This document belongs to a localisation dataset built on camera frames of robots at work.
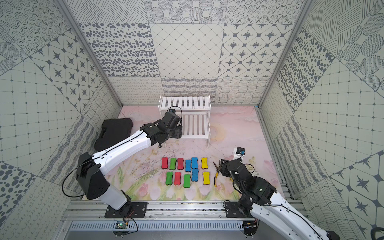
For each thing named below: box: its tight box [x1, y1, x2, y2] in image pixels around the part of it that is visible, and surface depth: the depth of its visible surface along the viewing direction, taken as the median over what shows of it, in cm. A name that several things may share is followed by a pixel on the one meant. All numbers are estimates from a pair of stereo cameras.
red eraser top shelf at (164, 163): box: [161, 157, 169, 169], surface depth 92 cm
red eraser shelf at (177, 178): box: [174, 172, 182, 186], surface depth 87 cm
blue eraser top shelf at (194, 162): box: [191, 157, 198, 169], surface depth 92 cm
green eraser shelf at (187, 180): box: [183, 174, 191, 188], surface depth 86 cm
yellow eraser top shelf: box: [201, 157, 209, 170], surface depth 91 cm
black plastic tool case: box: [94, 118, 133, 151], surface depth 102 cm
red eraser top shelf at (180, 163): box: [177, 158, 184, 170], surface depth 92 cm
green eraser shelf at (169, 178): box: [165, 171, 174, 186], surface depth 85 cm
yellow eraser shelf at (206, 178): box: [202, 171, 211, 185], surface depth 85 cm
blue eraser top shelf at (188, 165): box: [185, 159, 192, 172], surface depth 90 cm
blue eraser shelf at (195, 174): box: [191, 168, 199, 182], surface depth 88 cm
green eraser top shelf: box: [169, 158, 177, 171], surface depth 91 cm
